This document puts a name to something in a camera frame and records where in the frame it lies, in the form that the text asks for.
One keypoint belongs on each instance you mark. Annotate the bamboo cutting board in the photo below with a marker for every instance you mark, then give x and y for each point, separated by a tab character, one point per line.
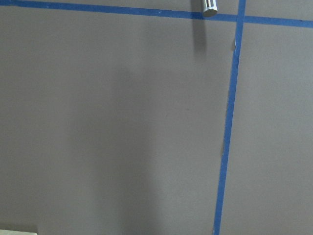
9	232

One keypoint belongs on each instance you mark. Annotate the steel ice scoop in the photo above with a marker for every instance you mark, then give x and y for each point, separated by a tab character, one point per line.
209	8

